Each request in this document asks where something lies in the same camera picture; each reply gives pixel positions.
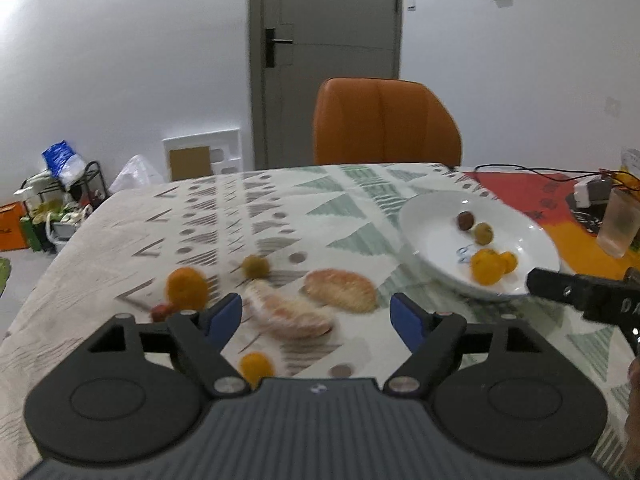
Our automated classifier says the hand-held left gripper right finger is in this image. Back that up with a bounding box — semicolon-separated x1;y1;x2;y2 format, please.
382;292;551;400

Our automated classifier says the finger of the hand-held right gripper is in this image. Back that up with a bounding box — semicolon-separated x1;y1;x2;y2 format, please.
527;267;589;312

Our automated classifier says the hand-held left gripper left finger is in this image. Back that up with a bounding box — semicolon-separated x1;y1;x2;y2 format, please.
85;292;253;399

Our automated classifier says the orange mandarin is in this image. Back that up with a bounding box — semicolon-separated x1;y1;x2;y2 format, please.
165;267;209;311
471;248;505;286

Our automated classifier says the bread roll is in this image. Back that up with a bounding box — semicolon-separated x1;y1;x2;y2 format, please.
243;280;335;341

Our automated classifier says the frosted plastic cup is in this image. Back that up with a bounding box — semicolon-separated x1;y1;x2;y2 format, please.
596;187;640;259

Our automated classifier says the red and orange cloth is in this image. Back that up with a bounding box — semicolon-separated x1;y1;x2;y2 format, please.
462;167;640;281

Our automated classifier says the white power adapter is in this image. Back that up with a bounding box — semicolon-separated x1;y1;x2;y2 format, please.
572;176;613;209

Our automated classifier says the brown cardboard sheet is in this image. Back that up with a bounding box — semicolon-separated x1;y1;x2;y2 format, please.
169;146;213;181

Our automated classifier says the white plastic bag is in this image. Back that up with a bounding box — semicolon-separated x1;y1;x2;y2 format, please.
108;155;166;195

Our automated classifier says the white storage basket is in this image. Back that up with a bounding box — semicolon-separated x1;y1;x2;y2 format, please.
47;220;86;253

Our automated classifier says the white foam packaging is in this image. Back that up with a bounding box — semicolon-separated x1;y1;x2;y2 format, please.
161;127;244;182

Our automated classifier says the black metal rack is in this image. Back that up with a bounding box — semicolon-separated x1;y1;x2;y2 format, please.
30;161;108;211

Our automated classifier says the orange chair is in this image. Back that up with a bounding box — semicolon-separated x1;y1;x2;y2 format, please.
312;77;463;167

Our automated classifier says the green box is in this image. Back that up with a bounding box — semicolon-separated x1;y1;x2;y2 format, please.
20;215;46;253

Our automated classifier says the blue and white bag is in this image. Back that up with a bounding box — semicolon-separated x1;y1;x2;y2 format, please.
41;140;87;191

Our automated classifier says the orange box on floor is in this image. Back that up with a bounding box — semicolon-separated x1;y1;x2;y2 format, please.
0;201;30;252

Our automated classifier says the grey door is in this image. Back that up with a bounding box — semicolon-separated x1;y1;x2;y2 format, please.
248;0;403;171

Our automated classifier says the black cable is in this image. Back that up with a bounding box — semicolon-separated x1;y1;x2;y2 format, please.
472;162;621;186

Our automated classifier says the black door handle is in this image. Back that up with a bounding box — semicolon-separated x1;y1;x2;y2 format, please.
264;27;293;68

